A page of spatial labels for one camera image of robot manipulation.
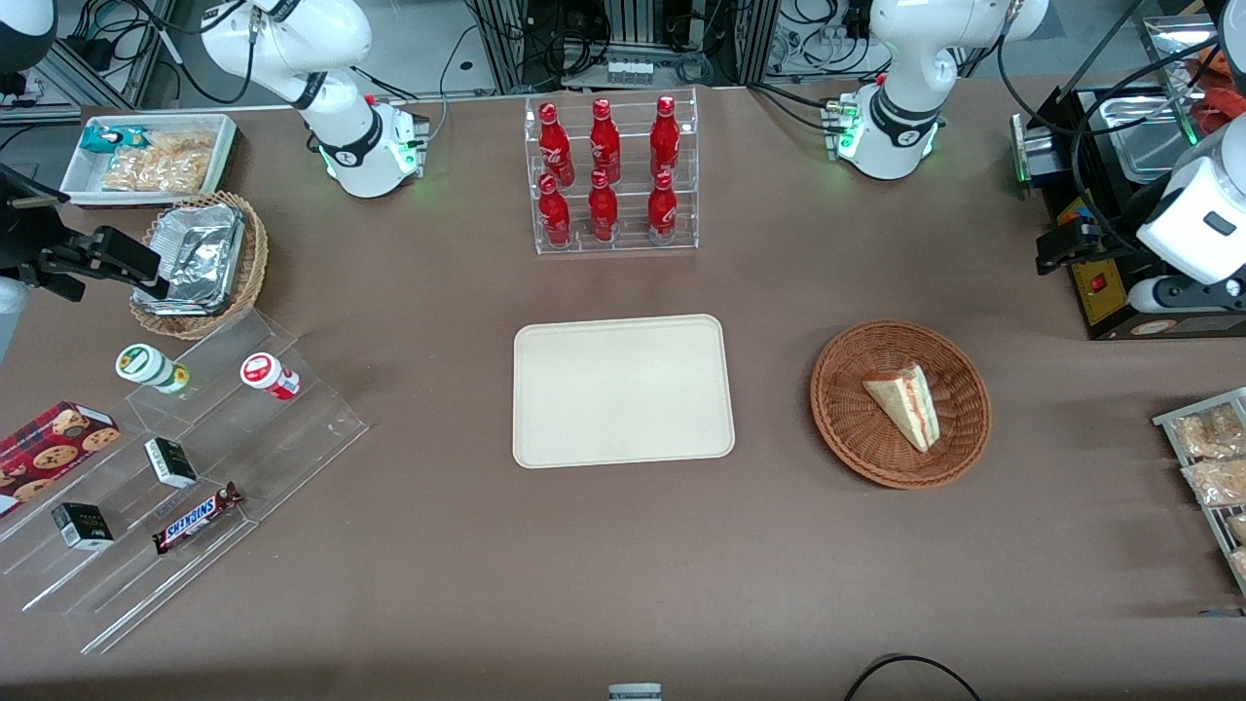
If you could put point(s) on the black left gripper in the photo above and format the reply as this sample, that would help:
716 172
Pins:
1110 237

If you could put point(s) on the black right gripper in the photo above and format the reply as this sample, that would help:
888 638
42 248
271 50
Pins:
21 248

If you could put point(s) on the triangular sandwich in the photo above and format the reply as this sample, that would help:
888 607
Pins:
905 404

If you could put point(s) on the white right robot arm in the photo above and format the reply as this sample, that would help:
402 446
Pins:
331 39

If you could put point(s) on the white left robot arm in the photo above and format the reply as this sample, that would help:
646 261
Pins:
905 58

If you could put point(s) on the white rectangular snack tray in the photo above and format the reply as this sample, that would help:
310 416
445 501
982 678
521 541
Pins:
78 180

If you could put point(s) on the small tan wicker basket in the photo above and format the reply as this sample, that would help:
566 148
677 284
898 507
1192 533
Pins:
251 273

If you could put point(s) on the large brown wicker basket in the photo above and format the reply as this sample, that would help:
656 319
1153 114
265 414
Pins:
857 433

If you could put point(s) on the cream plastic tray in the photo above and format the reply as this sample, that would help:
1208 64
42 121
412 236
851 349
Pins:
623 389

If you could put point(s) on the silver foil container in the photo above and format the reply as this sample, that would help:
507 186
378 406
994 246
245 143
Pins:
195 258

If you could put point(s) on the black food warmer appliance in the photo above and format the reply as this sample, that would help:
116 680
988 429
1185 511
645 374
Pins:
1105 302

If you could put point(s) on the clear bag of chips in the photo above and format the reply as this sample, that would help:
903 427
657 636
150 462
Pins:
185 142
156 173

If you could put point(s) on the green lid drink cup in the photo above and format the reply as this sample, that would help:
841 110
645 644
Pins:
144 364

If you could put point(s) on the grey metal box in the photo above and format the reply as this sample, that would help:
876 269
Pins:
1034 151

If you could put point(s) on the teal snack packet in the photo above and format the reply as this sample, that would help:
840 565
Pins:
102 138

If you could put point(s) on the steel warmer pan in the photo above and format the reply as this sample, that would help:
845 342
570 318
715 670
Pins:
1139 136

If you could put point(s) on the red lid drink cup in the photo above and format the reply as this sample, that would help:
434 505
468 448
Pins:
265 373

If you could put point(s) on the small black box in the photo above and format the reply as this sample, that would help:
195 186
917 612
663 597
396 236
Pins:
83 526
171 462

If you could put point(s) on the red plaid cookie box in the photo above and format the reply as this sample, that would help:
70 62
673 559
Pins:
49 453

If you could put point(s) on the clear acrylic stepped display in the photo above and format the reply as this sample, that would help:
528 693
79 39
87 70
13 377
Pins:
243 458

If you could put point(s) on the clear bag of pastry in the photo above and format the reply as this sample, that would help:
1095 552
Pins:
1239 565
1236 528
1207 433
1217 482

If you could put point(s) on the glass warmer cover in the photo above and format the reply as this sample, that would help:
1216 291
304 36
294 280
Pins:
1168 39

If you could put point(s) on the snickers chocolate bar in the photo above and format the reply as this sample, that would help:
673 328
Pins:
195 519

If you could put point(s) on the red cola bottle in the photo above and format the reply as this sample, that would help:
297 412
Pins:
554 214
665 136
662 209
555 141
604 141
603 209

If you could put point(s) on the clear acrylic bottle rack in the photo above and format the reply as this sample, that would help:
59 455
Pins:
628 234

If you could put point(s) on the white power strip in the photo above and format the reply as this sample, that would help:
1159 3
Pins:
631 72

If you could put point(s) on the small grey device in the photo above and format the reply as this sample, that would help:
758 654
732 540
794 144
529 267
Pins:
635 692

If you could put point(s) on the aluminium frame post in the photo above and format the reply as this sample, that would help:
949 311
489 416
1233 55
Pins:
759 39
501 44

